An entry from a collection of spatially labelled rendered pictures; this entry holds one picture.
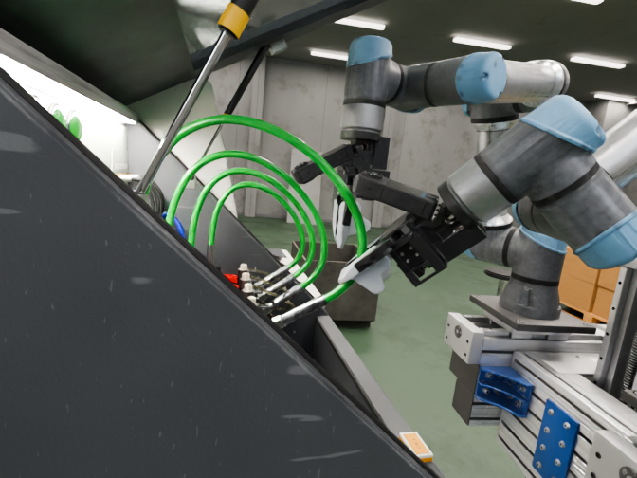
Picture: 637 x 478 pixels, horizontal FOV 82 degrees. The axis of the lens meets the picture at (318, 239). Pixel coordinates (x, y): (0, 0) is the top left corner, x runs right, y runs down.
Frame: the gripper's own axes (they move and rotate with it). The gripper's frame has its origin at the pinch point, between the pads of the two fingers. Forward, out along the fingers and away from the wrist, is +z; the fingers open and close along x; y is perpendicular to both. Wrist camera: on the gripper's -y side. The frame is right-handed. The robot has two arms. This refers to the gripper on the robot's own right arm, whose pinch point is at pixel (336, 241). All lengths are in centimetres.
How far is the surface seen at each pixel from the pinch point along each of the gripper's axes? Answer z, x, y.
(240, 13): -23.7, -31.5, -20.8
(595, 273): 63, 230, 377
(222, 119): -18.5, -4.9, -21.9
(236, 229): 4.0, 32.2, -17.0
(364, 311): 104, 224, 109
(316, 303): 7.9, -11.6, -6.3
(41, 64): -20.2, -17.6, -40.0
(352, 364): 27.9, 4.6, 8.0
